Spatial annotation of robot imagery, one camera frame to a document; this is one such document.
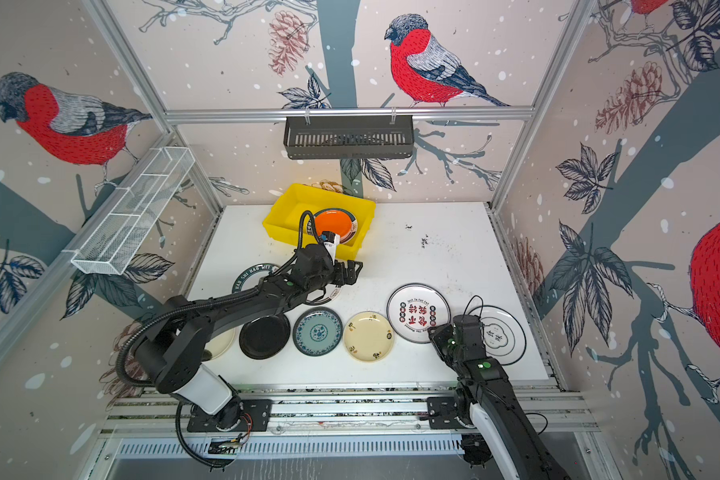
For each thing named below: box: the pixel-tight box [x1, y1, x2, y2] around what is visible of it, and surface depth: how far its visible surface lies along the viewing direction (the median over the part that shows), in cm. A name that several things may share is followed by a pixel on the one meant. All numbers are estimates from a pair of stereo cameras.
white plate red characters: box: [386, 283, 451, 344], surface depth 93 cm
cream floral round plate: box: [343, 310, 395, 362], surface depth 87 cm
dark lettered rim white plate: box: [232, 263, 280, 293], surface depth 102 cm
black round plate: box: [239, 314, 291, 360], surface depth 86 cm
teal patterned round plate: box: [292, 306, 344, 357], surface depth 90 cm
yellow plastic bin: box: [262, 183, 376, 261], surface depth 120 cm
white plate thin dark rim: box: [468, 305, 527, 366], surface depth 89 cm
